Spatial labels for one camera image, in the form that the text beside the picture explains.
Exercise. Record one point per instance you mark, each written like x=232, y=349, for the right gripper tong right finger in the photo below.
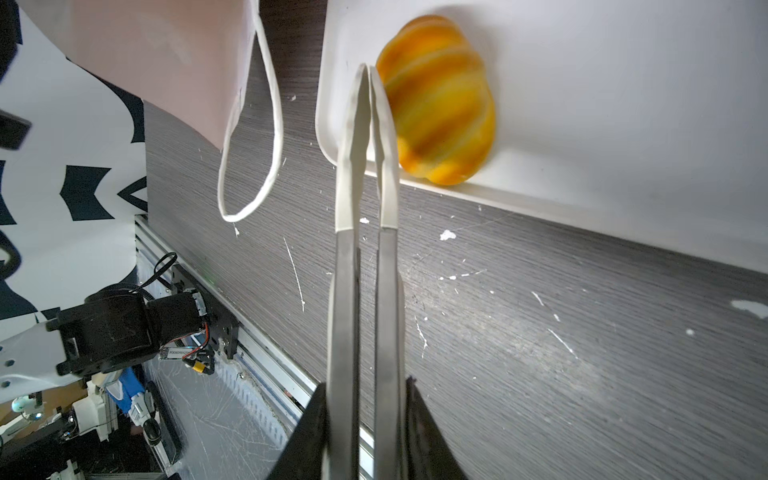
x=389, y=404

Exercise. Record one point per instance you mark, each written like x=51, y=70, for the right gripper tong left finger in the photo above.
x=342, y=402

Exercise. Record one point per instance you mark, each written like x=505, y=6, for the yellow striped fake bread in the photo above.
x=440, y=99

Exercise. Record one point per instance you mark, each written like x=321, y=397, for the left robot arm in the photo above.
x=100, y=336

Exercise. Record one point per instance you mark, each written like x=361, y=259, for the white plastic tray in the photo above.
x=643, y=120

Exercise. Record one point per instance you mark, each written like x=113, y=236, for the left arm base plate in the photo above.
x=223, y=326

